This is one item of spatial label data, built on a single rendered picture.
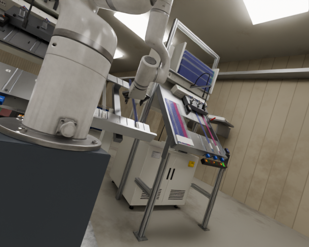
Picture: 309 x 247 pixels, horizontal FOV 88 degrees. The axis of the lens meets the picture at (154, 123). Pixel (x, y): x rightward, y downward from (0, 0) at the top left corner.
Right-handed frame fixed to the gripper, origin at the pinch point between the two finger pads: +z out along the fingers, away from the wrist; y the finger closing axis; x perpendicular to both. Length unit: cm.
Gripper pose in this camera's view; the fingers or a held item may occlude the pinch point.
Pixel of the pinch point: (133, 102)
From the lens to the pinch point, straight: 101.2
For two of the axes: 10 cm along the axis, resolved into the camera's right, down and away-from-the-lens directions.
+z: -3.6, 5.3, 7.7
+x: 1.3, 8.4, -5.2
